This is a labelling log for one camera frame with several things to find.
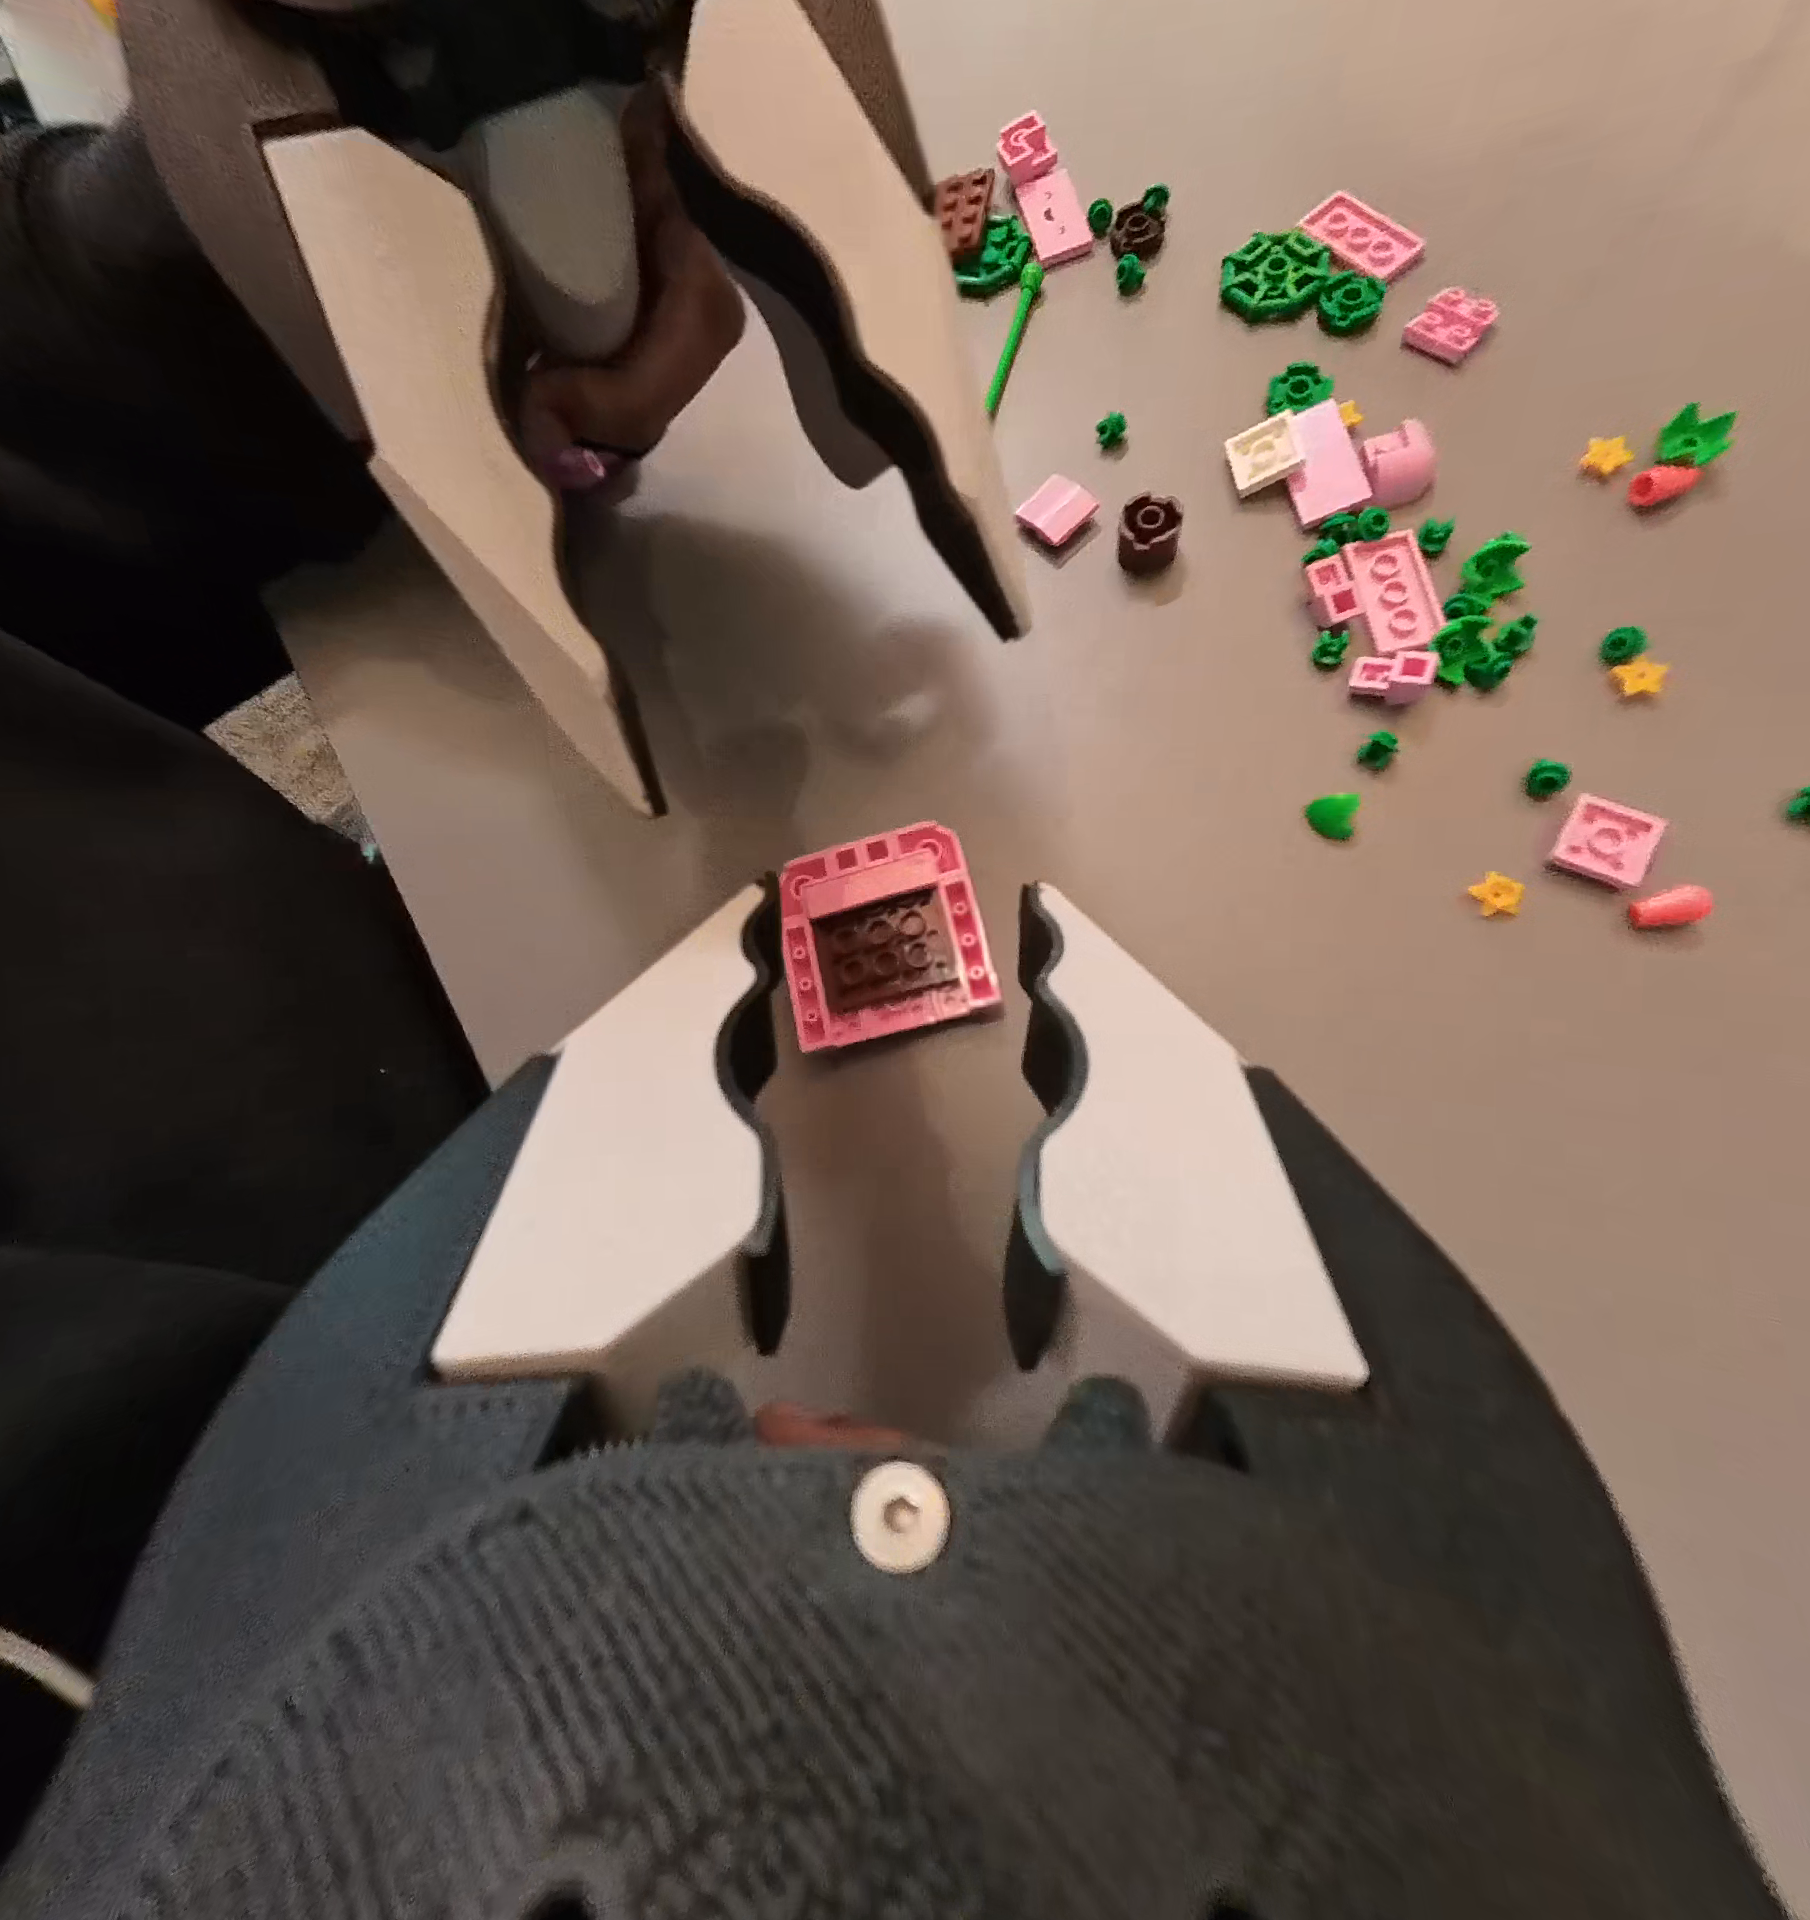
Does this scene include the scattered pink bricks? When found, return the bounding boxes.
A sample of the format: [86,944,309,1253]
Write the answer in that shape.
[993,109,1674,894]

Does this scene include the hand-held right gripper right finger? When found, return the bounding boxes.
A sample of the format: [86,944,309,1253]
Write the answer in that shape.
[1005,880,1372,1445]

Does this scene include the green rod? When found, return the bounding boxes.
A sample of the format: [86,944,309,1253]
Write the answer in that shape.
[980,267,1047,421]

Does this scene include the pink and brown brick assembly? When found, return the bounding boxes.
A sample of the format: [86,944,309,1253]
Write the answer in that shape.
[773,824,1005,1054]

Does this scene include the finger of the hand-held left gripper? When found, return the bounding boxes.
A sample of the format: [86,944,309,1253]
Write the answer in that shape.
[663,0,1036,650]
[250,125,672,824]

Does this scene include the person's left hand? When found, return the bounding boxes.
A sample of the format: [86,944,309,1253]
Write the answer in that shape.
[511,82,752,485]

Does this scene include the scattered green plant pieces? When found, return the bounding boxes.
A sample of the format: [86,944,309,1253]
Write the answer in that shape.
[952,179,1740,841]

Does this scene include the person's left forearm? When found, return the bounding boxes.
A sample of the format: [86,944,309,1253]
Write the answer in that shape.
[0,125,396,695]

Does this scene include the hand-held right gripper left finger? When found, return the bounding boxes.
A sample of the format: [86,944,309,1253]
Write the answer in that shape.
[428,880,789,1437]

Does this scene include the white cable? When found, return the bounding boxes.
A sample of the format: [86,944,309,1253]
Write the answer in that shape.
[0,1600,94,1714]

